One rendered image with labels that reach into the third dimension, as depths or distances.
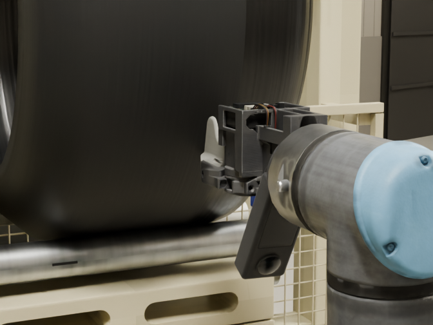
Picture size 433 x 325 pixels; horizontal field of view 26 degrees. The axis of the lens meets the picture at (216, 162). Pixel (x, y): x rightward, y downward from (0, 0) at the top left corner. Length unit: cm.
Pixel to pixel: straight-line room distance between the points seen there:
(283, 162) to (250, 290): 39
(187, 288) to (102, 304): 10
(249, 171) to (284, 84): 17
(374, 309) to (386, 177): 10
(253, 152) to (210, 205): 24
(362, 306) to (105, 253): 45
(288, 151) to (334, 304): 14
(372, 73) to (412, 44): 55
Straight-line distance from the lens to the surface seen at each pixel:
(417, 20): 830
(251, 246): 87
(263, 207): 84
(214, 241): 113
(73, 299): 106
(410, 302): 70
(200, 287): 111
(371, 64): 786
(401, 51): 813
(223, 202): 109
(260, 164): 86
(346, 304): 70
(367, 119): 181
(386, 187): 66
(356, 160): 69
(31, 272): 106
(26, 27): 95
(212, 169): 90
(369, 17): 783
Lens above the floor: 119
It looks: 10 degrees down
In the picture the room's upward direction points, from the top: straight up
